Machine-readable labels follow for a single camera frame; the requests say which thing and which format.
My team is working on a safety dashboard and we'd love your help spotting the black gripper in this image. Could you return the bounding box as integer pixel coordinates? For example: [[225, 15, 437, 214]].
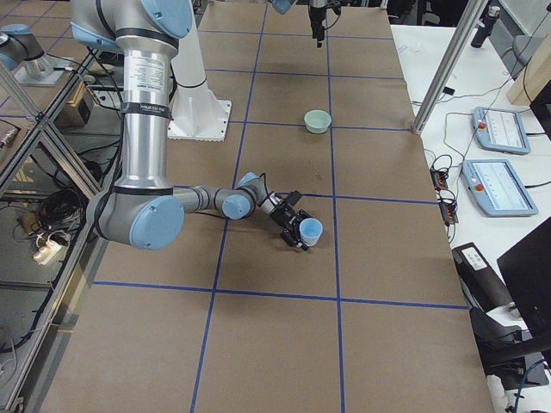
[[308, 0, 340, 48], [269, 191, 312, 251]]

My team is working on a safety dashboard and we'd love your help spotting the light blue plastic cup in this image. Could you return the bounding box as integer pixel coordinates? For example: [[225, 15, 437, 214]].
[[299, 218, 324, 247]]

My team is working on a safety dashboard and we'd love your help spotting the light green bowl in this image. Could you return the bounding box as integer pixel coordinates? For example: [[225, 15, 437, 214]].
[[303, 109, 332, 134]]

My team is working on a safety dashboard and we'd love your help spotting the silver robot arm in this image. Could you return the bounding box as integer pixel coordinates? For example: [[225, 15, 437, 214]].
[[269, 0, 342, 48], [71, 1, 323, 250]]

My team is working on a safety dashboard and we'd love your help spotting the black water bottle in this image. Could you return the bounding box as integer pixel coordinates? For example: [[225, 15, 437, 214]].
[[470, 5, 501, 48]]

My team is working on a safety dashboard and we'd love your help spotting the near teach pendant tablet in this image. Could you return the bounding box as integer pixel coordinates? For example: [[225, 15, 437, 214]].
[[461, 159, 538, 218]]

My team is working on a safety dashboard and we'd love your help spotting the teach pendant tablet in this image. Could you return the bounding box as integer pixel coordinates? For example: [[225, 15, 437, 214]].
[[473, 107, 531, 155], [461, 159, 538, 218]]

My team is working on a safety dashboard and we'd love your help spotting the far teach pendant tablet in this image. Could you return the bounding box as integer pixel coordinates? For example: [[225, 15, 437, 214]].
[[473, 107, 531, 155]]

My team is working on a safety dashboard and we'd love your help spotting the black computer monitor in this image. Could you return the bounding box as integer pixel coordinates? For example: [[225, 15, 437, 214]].
[[498, 219, 550, 336]]

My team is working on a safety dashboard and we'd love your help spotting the white power strip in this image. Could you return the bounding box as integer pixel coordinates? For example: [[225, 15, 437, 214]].
[[33, 240, 61, 265]]

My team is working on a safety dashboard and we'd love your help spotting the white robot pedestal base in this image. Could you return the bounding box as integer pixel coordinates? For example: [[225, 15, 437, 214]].
[[168, 1, 232, 142]]

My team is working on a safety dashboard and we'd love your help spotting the aluminium frame post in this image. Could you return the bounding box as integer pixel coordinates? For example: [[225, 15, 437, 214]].
[[412, 0, 487, 135]]

